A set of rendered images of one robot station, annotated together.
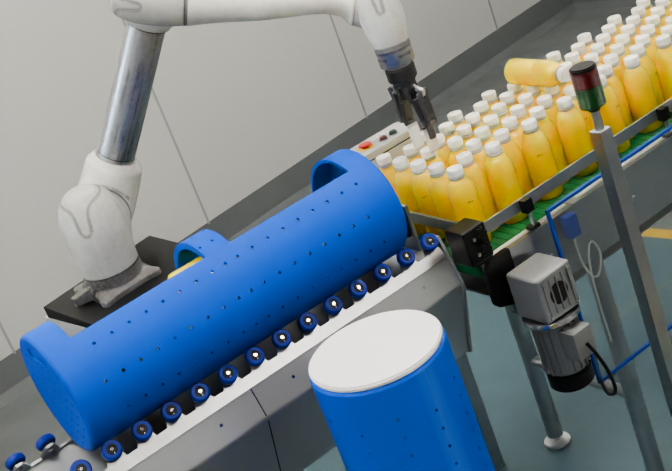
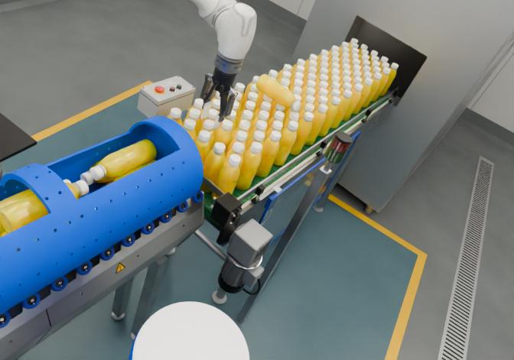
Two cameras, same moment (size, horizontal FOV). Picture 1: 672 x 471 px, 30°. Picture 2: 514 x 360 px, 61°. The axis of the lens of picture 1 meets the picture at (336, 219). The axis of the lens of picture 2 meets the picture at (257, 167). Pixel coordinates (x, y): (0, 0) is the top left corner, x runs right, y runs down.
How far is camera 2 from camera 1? 187 cm
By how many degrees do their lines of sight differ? 38
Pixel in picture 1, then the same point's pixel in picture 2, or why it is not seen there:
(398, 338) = (213, 349)
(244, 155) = not seen: outside the picture
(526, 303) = (239, 251)
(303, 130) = not seen: outside the picture
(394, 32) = (242, 51)
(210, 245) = (58, 199)
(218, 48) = not seen: outside the picture
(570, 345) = (249, 279)
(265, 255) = (105, 217)
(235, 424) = (23, 338)
